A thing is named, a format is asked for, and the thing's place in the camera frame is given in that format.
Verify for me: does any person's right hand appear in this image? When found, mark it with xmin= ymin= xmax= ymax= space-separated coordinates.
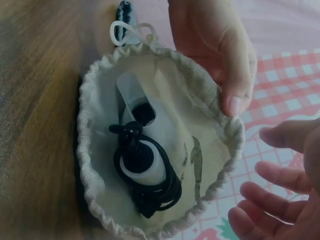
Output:
xmin=227 ymin=118 xmax=320 ymax=240

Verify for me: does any beige fabric drawstring bag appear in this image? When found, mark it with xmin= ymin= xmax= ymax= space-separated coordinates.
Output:
xmin=76 ymin=20 xmax=246 ymax=240

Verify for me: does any white hair dryer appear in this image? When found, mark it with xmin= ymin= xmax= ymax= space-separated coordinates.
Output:
xmin=115 ymin=72 xmax=186 ymax=187

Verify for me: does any person's left hand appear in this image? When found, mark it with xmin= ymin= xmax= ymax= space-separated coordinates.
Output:
xmin=168 ymin=0 xmax=258 ymax=118

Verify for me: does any black coiled power cable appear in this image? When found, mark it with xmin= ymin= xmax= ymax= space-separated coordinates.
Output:
xmin=108 ymin=120 xmax=183 ymax=219

